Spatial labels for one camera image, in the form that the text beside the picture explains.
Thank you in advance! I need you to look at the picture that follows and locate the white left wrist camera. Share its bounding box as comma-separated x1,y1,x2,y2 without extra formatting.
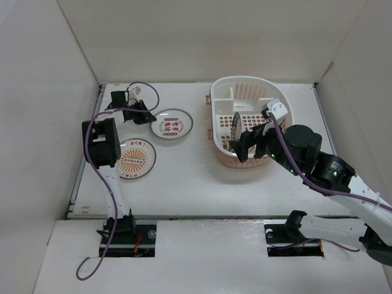
126,86,141,104

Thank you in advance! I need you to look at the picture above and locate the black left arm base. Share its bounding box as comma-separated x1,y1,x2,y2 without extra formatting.
105,224,157,258

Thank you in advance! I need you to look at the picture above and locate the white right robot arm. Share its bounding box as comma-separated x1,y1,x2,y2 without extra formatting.
229,124,391,266

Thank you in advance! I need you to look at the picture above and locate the red lettered white plate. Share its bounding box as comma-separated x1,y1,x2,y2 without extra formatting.
150,108,194,140

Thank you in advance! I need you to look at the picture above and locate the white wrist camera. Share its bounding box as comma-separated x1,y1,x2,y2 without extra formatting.
261,98,288,121
126,86,141,104

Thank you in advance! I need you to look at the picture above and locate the orange sunburst white plate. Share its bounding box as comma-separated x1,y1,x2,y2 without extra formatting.
118,138,157,180

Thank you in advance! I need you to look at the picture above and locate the white pink dish rack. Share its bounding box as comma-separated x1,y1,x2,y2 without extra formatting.
206,76,294,169

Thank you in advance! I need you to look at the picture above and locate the green rimmed white plate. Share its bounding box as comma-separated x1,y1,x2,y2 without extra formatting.
231,112,242,141

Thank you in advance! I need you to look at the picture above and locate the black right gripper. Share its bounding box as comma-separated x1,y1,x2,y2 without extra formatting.
229,116,302,176

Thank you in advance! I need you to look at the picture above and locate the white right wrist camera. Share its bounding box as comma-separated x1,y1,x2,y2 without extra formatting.
261,98,288,121

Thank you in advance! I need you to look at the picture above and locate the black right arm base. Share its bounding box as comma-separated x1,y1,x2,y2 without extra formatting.
264,224,324,257

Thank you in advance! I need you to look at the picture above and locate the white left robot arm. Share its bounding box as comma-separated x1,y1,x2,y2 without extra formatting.
81,88,156,243

